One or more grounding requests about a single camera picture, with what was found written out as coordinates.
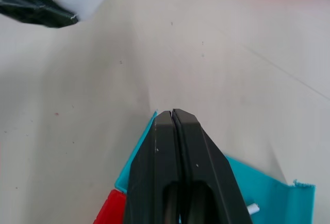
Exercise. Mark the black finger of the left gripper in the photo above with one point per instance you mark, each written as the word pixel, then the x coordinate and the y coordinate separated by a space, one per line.
pixel 33 10

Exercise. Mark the red plastic tray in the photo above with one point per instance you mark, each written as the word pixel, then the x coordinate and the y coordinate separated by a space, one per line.
pixel 111 208

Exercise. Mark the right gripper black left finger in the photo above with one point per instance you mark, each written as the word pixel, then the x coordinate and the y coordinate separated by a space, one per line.
pixel 154 170

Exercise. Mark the cream table cloth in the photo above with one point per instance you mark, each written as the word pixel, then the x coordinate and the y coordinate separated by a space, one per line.
pixel 180 54

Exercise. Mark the blue plastic tray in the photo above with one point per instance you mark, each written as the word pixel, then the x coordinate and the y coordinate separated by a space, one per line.
pixel 278 198

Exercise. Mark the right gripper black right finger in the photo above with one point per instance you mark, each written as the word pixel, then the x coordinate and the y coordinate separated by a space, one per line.
pixel 206 177

